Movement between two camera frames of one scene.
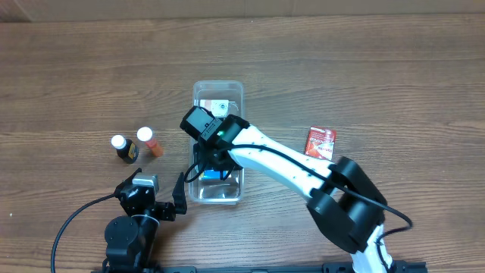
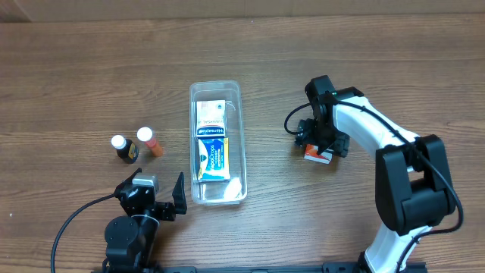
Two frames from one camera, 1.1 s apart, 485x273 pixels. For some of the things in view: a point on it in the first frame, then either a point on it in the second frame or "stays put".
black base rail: x=107 y=265 stays put
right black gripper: x=214 y=160 -> x=326 y=142
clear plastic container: x=222 y=98 stays put
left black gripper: x=152 y=206 stays put
